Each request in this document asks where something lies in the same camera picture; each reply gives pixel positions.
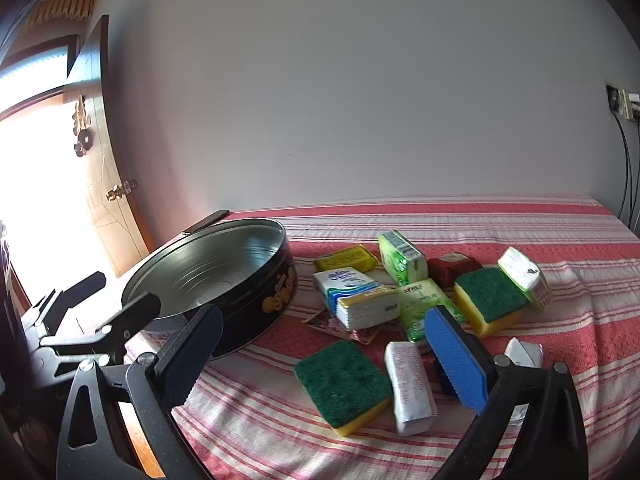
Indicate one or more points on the gold door ornament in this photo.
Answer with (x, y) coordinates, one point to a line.
(82, 125)

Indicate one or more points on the wooden door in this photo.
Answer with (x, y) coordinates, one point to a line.
(97, 185)

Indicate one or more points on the green yellow sponge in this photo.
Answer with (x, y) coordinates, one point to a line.
(342, 382)
(487, 295)

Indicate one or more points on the dark red packet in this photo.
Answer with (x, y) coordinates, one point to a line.
(452, 267)

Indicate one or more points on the round black gold-print tin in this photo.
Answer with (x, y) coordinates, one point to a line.
(225, 260)

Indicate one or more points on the green leaf print tissue pack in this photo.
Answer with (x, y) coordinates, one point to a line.
(400, 255)

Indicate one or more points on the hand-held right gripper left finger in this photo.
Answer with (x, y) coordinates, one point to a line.
(192, 355)

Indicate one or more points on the white green tissue pack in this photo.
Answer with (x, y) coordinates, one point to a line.
(417, 305)

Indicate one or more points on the wooden furniture frame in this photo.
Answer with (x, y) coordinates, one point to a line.
(142, 445)

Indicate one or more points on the blue white tissue pack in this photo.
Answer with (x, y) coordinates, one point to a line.
(352, 290)

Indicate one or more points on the yellow snack packet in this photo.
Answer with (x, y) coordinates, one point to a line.
(345, 257)

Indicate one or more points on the black wall socket box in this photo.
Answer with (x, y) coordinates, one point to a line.
(612, 96)

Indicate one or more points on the black smartphone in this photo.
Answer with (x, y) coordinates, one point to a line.
(207, 221)

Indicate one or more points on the white wall socket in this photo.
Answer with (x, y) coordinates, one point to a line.
(630, 112)

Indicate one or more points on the yellow fringed valance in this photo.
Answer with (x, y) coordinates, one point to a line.
(62, 10)

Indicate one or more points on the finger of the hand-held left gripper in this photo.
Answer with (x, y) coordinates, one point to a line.
(135, 312)
(75, 295)

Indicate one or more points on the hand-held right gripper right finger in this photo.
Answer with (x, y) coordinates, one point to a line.
(455, 355)

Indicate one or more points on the red striped cloth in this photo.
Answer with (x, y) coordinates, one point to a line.
(575, 240)

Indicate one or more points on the brown flat wrapper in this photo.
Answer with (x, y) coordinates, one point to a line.
(325, 322)

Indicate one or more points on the green tissue pack beige label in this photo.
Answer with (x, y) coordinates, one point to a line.
(525, 272)

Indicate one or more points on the white paper packet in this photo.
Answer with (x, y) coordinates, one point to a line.
(410, 385)
(525, 352)

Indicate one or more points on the dark framed transom window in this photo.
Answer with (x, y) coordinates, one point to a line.
(35, 67)

